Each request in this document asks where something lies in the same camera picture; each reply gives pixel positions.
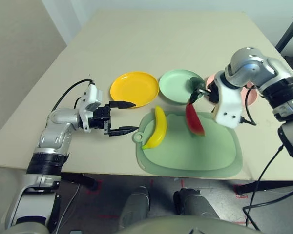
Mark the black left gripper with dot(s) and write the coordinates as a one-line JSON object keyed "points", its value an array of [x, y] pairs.
{"points": [[100, 119]]}

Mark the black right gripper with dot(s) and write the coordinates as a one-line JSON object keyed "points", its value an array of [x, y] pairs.
{"points": [[213, 93]]}

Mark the dark green toy avocado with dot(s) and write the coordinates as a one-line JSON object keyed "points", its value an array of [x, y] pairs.
{"points": [[196, 83]]}

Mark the red toy watermelon slice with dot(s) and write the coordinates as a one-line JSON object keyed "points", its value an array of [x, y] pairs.
{"points": [[195, 122]]}

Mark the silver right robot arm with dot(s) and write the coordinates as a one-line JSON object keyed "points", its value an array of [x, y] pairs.
{"points": [[266, 73]]}

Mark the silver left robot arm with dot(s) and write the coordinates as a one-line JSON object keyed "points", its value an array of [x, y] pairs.
{"points": [[55, 136]]}

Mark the mint green plastic plate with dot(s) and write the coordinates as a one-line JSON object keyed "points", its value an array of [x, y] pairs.
{"points": [[174, 87]]}

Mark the yellow plastic plate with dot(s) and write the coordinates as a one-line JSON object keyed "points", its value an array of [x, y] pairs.
{"points": [[134, 89]]}

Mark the yellow toy banana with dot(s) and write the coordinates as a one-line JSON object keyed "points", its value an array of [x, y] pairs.
{"points": [[161, 126]]}

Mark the pink plastic plate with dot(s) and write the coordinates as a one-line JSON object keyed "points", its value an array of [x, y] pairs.
{"points": [[252, 96]]}

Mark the green silicone cutting mat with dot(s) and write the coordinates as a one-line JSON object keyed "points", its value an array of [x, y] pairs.
{"points": [[185, 156]]}

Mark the black table base bar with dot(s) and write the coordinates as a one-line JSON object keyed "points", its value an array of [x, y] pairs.
{"points": [[271, 187], [80, 180]]}

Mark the grey robot left foot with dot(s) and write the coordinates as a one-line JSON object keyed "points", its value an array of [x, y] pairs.
{"points": [[135, 204]]}

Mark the grey robot foot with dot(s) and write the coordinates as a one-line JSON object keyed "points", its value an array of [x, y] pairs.
{"points": [[194, 203], [135, 204]]}

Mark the beige side table black legs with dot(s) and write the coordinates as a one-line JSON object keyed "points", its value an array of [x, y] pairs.
{"points": [[288, 31]]}

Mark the grey robot right foot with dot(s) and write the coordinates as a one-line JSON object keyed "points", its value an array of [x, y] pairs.
{"points": [[194, 203]]}

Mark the grey robot torso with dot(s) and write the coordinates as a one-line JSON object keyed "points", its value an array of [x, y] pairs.
{"points": [[185, 225]]}

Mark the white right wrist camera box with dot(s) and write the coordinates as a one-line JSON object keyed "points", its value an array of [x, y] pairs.
{"points": [[228, 107]]}

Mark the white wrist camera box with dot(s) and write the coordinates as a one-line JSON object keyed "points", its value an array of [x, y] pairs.
{"points": [[228, 107], [91, 97]]}

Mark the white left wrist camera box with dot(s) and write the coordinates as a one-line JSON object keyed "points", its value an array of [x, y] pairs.
{"points": [[91, 97]]}

